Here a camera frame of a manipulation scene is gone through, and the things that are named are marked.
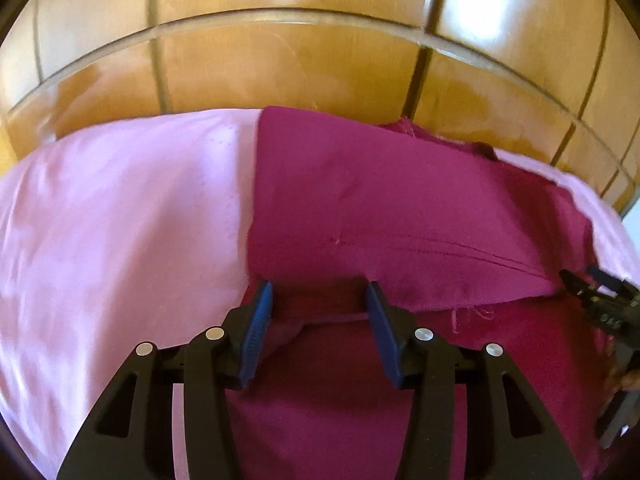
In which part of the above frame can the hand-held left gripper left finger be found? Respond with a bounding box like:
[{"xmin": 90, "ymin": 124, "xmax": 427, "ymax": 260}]
[{"xmin": 57, "ymin": 280, "xmax": 275, "ymax": 480}]

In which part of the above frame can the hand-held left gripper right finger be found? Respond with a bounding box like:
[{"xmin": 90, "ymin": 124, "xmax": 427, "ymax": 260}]
[{"xmin": 364, "ymin": 280, "xmax": 584, "ymax": 480}]

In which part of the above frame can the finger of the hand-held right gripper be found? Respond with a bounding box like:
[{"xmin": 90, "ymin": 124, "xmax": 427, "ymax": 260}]
[
  {"xmin": 558, "ymin": 268, "xmax": 593, "ymax": 311},
  {"xmin": 586, "ymin": 263, "xmax": 628, "ymax": 297}
]

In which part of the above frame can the dark red cloth garment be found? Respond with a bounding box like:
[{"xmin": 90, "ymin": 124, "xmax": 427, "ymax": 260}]
[{"xmin": 227, "ymin": 105, "xmax": 617, "ymax": 480}]

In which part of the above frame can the person's right hand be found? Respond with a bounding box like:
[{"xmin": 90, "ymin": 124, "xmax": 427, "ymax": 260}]
[{"xmin": 602, "ymin": 340, "xmax": 640, "ymax": 397}]

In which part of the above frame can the pink bed blanket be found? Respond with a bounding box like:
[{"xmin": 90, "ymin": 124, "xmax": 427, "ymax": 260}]
[{"xmin": 0, "ymin": 109, "xmax": 640, "ymax": 467}]

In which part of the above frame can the wooden wardrobe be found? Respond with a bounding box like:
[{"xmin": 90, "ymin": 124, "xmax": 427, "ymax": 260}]
[{"xmin": 0, "ymin": 0, "xmax": 640, "ymax": 223}]

